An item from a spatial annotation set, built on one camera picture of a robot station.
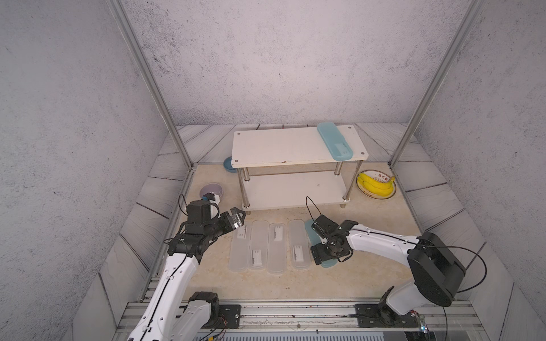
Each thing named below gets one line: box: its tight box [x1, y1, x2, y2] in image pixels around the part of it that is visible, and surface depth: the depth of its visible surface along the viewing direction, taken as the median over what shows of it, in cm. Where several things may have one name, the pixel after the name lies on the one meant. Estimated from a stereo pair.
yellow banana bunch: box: [357, 173, 396, 197], surface depth 107 cm
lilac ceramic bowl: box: [199, 182, 224, 199], surface depth 107 cm
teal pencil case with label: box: [317, 121, 354, 162], surface depth 81 cm
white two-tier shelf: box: [231, 125, 369, 214], surface depth 88 cm
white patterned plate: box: [356, 177, 397, 200], surface depth 107 cm
